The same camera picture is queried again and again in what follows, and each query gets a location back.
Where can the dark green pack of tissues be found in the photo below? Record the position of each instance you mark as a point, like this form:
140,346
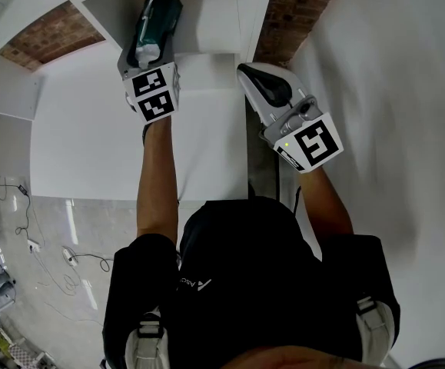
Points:
158,17

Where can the white shelf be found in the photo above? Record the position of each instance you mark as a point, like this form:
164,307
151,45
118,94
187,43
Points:
91,129

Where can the white power strip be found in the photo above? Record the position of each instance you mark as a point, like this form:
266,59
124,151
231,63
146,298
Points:
34,246
68,256

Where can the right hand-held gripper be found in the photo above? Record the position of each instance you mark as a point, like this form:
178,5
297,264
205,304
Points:
316,142

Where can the person's left forearm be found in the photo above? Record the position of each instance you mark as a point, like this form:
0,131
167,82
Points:
157,183

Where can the grey gripper camera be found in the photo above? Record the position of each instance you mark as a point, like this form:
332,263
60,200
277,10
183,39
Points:
299,117

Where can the person's right forearm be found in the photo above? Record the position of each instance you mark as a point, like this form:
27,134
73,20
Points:
324,206

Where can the person's black shirt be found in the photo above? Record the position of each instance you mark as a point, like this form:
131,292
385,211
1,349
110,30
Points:
253,275

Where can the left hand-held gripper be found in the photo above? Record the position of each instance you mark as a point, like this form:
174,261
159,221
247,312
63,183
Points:
157,98

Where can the checkered cloth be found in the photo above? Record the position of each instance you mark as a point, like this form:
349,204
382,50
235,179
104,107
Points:
22,356

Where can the black power adapter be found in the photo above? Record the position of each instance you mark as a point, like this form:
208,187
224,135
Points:
22,189

